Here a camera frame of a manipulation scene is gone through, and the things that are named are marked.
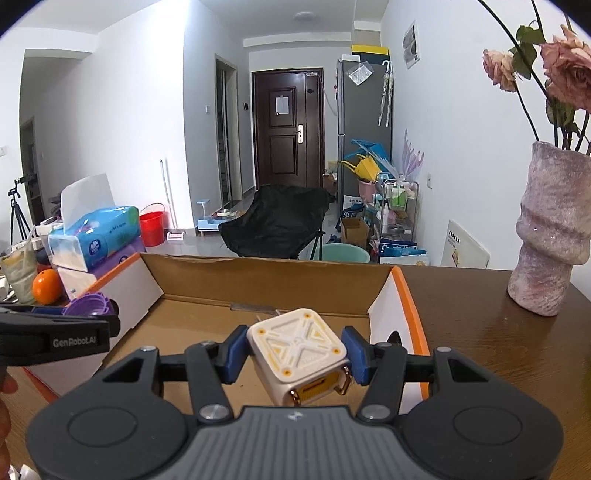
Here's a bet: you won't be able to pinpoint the blue and white package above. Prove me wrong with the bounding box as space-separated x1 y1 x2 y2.
379 237 429 267

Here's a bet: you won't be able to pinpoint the wire shelf cart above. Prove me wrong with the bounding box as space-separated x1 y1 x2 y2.
373 173 420 252

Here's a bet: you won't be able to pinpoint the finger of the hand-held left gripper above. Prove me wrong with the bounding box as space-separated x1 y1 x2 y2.
0 305 122 340

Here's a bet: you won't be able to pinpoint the small open cardboard box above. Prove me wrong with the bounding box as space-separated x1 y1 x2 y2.
341 217 370 252

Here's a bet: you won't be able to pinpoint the green basin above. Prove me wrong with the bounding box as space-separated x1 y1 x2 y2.
321 243 371 264

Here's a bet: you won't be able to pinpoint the black tripod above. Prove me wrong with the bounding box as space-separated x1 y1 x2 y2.
6 178 29 245

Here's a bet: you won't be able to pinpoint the grey refrigerator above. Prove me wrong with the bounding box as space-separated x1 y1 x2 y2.
336 58 393 213

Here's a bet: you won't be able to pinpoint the white board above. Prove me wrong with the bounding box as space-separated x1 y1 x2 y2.
441 220 490 269

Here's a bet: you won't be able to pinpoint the wall electrical panel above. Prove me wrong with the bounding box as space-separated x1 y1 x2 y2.
402 23 423 70

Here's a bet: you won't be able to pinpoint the black folding chair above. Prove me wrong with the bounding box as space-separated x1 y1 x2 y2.
218 184 331 261

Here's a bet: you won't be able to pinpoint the yellow plastic dustpan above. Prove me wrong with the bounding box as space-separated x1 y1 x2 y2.
342 154 377 182

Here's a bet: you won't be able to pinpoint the red printed cardboard box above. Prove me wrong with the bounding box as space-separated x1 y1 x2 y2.
18 251 432 411

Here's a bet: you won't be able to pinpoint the glass cup with straw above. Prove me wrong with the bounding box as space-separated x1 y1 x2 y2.
0 237 40 305

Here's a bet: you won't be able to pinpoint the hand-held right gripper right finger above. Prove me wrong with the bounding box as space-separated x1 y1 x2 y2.
341 325 492 423

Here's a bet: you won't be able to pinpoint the blue pet feeder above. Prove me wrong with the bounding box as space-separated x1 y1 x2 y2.
196 198 234 237

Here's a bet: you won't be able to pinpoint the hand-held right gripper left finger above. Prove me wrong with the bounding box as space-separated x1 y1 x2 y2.
92 324 252 424

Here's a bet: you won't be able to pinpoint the person's left hand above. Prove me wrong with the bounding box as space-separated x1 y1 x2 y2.
0 373 18 464

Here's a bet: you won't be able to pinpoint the purple and white tissue pack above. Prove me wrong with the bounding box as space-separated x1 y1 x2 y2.
53 237 146 301

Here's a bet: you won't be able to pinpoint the dark brown door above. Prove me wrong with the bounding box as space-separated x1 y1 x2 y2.
252 70 325 188

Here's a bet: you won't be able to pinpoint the hanging folded umbrella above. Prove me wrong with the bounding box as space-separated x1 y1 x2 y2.
378 60 395 127

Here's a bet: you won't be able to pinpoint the blue tissue pack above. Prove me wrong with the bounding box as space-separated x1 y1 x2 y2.
48 173 140 271

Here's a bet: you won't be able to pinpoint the blue plastic frame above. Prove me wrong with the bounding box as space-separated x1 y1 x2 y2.
350 138 393 174

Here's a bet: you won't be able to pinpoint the white cube power adapter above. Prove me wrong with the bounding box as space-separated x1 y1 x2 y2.
246 308 355 407

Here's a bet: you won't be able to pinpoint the purple hangers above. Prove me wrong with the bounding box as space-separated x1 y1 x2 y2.
399 129 424 181

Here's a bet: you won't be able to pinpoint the yellow and black box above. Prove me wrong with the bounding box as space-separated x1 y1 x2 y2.
352 45 390 63

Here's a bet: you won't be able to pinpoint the purple plastic bowl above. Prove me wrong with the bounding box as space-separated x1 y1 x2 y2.
62 295 118 317

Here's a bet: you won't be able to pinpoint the red bucket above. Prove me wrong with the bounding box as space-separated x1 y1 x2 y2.
139 202 167 247

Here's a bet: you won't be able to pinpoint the clear plastic bag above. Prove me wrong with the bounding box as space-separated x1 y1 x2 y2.
348 61 374 86

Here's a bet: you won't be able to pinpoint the pink textured vase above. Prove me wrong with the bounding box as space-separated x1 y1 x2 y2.
507 141 591 318

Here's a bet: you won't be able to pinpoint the orange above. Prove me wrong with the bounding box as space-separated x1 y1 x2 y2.
32 269 64 304

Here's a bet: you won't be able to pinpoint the dried pink rose bouquet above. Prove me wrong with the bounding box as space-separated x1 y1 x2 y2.
478 0 591 155

